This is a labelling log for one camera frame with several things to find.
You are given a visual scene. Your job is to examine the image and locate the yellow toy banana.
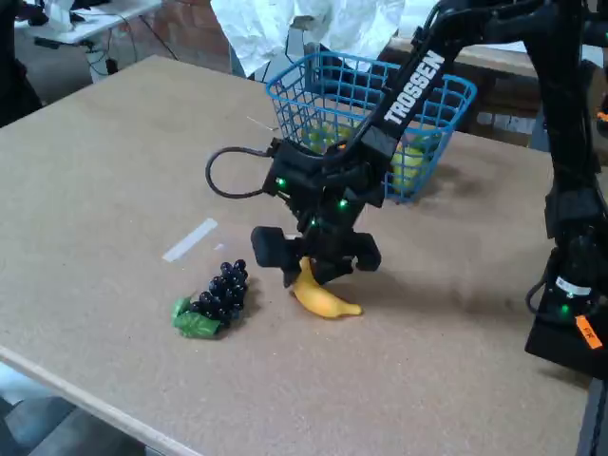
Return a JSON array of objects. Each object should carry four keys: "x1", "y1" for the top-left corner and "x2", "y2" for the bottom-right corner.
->
[{"x1": 290, "y1": 256, "x2": 364, "y2": 320}]

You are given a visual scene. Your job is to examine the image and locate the black toy grapes with leaf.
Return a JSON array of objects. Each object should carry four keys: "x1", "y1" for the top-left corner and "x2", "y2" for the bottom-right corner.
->
[{"x1": 170, "y1": 258, "x2": 251, "y2": 341}]

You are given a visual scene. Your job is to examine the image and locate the long white tape strip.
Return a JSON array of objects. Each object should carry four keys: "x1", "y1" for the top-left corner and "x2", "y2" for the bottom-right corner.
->
[{"x1": 161, "y1": 218, "x2": 219, "y2": 263}]

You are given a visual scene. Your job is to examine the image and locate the green toy fruit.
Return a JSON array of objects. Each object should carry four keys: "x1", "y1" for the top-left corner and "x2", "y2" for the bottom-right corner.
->
[{"x1": 389, "y1": 142, "x2": 428, "y2": 194}]

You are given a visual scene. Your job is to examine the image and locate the white crumpled sheet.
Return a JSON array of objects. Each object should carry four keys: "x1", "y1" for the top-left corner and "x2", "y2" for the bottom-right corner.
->
[{"x1": 210, "y1": 0, "x2": 408, "y2": 80}]

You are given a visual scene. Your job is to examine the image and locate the orange label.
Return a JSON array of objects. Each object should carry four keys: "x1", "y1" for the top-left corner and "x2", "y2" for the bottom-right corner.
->
[{"x1": 574, "y1": 314, "x2": 603, "y2": 352}]

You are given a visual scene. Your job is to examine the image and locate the white background table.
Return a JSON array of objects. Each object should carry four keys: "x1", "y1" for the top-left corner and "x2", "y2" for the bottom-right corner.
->
[{"x1": 13, "y1": 0, "x2": 162, "y2": 85}]

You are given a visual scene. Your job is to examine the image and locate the black chair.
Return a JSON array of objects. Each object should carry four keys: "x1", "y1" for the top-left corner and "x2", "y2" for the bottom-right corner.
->
[{"x1": 0, "y1": 0, "x2": 43, "y2": 128}]

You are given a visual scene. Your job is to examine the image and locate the white crumpled paper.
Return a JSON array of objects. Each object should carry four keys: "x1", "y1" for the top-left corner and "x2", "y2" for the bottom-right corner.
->
[{"x1": 45, "y1": 0, "x2": 77, "y2": 32}]

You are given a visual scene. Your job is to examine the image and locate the black camera box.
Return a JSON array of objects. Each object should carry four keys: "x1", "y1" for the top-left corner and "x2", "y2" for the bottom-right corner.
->
[{"x1": 263, "y1": 138, "x2": 329, "y2": 199}]

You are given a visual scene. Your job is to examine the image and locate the looped black camera cable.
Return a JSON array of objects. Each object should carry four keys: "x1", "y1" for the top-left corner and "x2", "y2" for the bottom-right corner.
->
[{"x1": 205, "y1": 145, "x2": 279, "y2": 200}]

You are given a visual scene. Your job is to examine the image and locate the blue wire basket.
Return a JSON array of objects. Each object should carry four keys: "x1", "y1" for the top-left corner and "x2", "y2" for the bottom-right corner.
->
[{"x1": 265, "y1": 50, "x2": 478, "y2": 204}]

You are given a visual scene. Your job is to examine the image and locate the black base cable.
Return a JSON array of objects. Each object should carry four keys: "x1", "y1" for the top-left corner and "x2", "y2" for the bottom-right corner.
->
[{"x1": 524, "y1": 279, "x2": 552, "y2": 314}]

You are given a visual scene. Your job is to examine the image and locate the black metal post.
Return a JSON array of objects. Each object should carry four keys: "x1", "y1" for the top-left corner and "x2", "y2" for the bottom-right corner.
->
[{"x1": 576, "y1": 377, "x2": 608, "y2": 456}]

